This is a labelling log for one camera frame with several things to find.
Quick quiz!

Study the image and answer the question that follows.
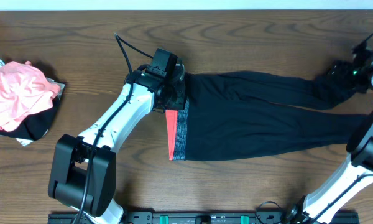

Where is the right black cable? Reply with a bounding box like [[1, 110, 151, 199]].
[[351, 26, 373, 55]]

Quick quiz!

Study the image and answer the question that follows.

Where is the black leggings red waistband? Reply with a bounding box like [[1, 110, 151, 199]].
[[166, 71, 365, 161]]

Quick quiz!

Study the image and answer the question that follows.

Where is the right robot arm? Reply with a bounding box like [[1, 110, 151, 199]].
[[280, 40, 373, 223]]

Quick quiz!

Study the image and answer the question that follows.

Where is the black cable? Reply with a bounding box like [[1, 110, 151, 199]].
[[70, 32, 155, 224], [351, 26, 373, 55]]

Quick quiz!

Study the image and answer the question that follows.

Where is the left black cable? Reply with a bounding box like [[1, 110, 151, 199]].
[[70, 32, 155, 224]]

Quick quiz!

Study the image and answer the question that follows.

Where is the black folded garment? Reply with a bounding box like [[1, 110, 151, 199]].
[[0, 78, 65, 141]]

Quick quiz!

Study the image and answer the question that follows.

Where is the pink crumpled garment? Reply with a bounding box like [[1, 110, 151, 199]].
[[0, 61, 60, 132]]

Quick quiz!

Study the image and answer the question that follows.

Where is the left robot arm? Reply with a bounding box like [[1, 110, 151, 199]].
[[48, 49, 186, 223]]

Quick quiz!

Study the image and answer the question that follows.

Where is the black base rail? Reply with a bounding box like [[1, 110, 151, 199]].
[[47, 211, 360, 224]]

